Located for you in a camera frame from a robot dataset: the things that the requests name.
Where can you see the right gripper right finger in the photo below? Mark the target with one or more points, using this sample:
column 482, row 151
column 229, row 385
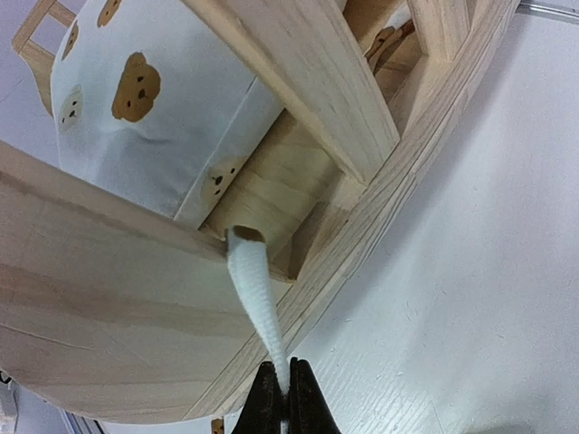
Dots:
column 308, row 409

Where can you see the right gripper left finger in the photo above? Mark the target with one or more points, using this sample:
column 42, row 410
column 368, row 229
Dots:
column 261, row 413

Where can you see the wooden pet bed frame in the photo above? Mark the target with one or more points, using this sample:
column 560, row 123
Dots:
column 114, row 313

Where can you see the bear print cream cushion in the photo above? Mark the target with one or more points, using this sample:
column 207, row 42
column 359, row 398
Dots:
column 168, row 103

